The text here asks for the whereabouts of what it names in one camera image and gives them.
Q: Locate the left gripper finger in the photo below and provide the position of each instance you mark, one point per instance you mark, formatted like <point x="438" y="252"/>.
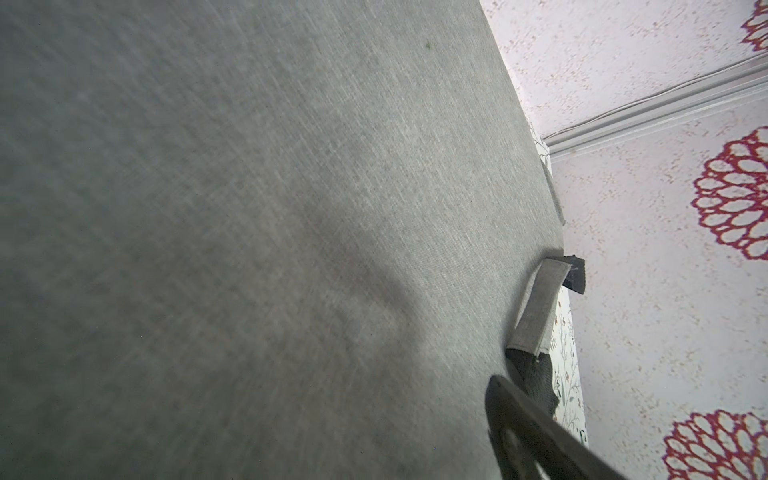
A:
<point x="528" y="444"/>

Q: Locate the grey laptop bag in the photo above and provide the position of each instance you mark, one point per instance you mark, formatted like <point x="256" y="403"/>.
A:
<point x="259" y="239"/>

